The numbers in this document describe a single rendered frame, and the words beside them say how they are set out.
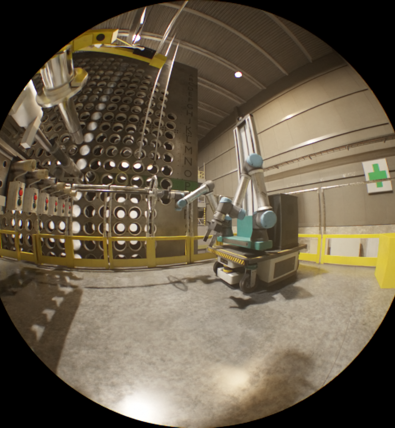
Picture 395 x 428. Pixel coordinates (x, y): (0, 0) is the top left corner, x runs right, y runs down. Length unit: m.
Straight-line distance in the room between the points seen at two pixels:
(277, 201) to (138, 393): 1.56
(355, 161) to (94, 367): 7.60
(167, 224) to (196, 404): 2.59
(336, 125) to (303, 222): 4.86
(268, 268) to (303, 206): 6.12
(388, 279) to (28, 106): 2.87
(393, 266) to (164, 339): 1.71
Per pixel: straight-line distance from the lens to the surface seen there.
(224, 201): 0.93
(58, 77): 1.10
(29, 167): 0.95
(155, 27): 9.21
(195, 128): 3.72
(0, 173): 1.02
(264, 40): 9.65
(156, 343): 0.78
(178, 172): 2.96
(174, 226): 2.76
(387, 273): 1.59
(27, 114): 1.35
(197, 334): 0.82
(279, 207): 1.38
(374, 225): 6.80
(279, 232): 1.38
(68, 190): 1.52
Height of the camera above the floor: 0.58
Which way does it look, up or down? 3 degrees up
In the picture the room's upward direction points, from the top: straight up
